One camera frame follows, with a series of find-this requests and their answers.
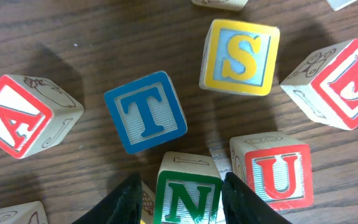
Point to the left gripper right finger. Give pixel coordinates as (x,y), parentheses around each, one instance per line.
(241,205)

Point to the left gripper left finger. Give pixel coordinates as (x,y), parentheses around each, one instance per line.
(122,206)

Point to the green N block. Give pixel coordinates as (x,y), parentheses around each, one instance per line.
(188,189)

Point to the red E block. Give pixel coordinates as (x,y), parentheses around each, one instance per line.
(325,85)

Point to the yellow O block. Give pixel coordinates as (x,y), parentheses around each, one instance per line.
(148,205)

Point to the red U block upper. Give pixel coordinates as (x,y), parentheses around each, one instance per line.
(276,166)

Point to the red I block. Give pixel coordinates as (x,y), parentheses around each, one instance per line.
(26,213)

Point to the blue T block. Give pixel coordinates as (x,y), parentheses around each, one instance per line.
(146,112)

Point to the red A block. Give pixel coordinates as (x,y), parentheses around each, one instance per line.
(35,114)

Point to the yellow S block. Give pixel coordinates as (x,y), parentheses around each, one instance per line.
(239,57)

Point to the yellow C block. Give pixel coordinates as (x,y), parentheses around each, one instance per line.
(233,5)

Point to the blue L block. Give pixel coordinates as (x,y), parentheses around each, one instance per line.
(339,4)

